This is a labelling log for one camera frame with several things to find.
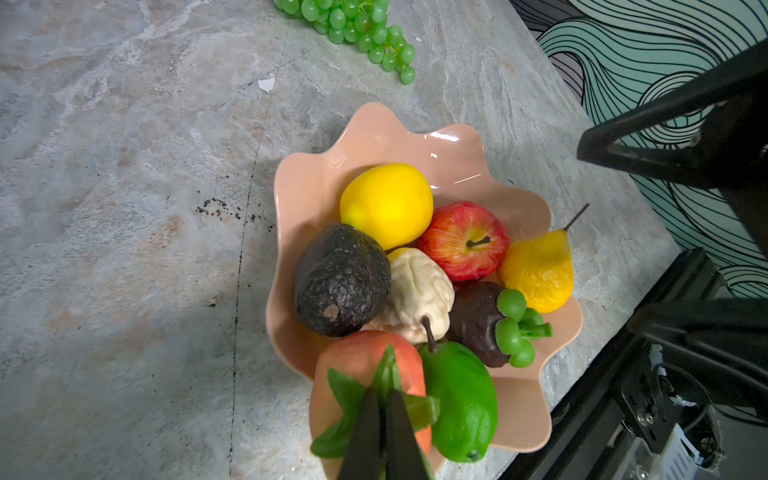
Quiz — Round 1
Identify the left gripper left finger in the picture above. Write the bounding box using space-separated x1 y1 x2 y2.
338 388 381 480

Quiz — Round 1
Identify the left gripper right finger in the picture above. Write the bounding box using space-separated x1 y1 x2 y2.
385 390 429 480

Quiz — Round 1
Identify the red fake strawberry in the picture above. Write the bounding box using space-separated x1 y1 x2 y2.
309 330 440 479

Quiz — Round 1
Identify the green fake lime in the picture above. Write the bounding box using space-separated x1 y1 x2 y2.
418 316 498 463

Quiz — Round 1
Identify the dark purple fake mangosteen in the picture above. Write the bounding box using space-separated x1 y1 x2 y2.
445 282 553 368

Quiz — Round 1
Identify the cream fake pear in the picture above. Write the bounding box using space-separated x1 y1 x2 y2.
363 248 455 344

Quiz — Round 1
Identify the dark fake avocado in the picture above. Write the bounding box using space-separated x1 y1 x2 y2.
294 224 391 337

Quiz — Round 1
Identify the red fake apple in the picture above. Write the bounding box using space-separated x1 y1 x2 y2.
416 201 510 283

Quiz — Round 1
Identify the small yellow fake pear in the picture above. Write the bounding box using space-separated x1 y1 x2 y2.
497 203 590 314

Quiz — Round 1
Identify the yellow fake lemon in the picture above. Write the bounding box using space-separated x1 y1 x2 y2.
340 163 434 250

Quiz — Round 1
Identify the pink scalloped fruit bowl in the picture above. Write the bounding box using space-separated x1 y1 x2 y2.
265 101 584 480

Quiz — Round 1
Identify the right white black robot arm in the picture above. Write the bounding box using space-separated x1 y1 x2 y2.
577 41 767 427

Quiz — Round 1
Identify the green fake grape bunch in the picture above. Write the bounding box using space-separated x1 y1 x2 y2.
273 0 416 85

